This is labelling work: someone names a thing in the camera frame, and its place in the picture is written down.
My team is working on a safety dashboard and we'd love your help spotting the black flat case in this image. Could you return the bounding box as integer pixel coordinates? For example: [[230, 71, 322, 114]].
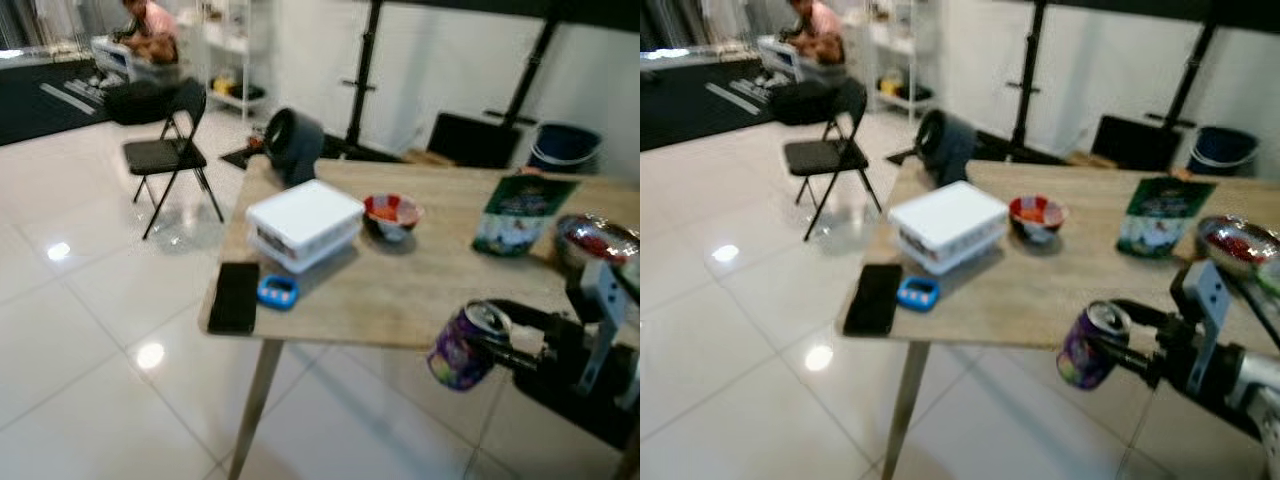
[[1090, 115, 1181, 173], [428, 112, 521, 169]]

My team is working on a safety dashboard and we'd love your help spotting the black folding chair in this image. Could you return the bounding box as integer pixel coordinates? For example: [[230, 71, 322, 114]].
[[122, 100, 226, 241], [783, 100, 883, 241]]

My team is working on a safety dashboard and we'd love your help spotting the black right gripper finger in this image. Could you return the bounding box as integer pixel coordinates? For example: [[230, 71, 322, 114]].
[[1125, 298, 1183, 339], [1115, 345, 1163, 379], [490, 298, 566, 339], [492, 345, 549, 377]]

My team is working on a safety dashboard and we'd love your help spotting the steel bowl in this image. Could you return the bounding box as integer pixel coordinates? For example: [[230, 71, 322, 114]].
[[555, 213, 641, 279], [1196, 215, 1280, 281]]

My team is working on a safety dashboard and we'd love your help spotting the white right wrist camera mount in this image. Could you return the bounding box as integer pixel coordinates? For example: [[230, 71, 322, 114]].
[[568, 258, 633, 399], [1172, 260, 1236, 399]]

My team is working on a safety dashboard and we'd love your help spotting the dark round fan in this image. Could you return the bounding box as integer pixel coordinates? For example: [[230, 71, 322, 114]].
[[263, 107, 326, 188], [915, 108, 978, 188]]

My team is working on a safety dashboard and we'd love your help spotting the red patterned bowl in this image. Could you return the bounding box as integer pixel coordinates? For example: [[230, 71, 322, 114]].
[[1008, 195, 1068, 245], [362, 193, 424, 243]]

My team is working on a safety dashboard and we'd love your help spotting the black stand pole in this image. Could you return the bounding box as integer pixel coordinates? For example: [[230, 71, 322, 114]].
[[1160, 20, 1223, 131], [485, 15, 561, 129], [340, 0, 389, 159], [1005, 0, 1051, 161]]

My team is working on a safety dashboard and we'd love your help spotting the light wooden table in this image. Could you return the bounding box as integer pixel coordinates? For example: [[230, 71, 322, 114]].
[[198, 155, 641, 480], [835, 160, 1280, 480]]

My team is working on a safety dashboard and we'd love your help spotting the green snack bag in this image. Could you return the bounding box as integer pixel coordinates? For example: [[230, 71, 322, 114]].
[[472, 172, 581, 259], [1117, 176, 1218, 261]]

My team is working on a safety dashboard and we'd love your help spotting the seated person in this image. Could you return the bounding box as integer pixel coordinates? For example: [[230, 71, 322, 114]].
[[100, 0, 208, 126], [765, 0, 869, 126]]

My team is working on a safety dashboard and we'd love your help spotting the white lidded plastic container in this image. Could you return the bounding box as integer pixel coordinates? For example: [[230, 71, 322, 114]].
[[246, 179, 366, 275], [888, 181, 1009, 276]]

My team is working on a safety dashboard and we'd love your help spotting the purple soda can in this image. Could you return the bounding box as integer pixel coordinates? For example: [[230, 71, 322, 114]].
[[427, 300, 513, 391], [1056, 300, 1134, 391]]

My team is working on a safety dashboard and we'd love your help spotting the blue bucket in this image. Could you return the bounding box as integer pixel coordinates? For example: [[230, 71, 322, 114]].
[[1187, 126, 1261, 178], [527, 122, 603, 176]]

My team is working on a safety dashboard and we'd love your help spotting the black mat with white stripes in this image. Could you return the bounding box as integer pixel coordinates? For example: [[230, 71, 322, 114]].
[[640, 60, 791, 153], [0, 55, 136, 148]]

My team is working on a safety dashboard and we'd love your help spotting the white shelf rack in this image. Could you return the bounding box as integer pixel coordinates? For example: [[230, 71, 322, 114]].
[[868, 0, 936, 111], [205, 0, 269, 111]]

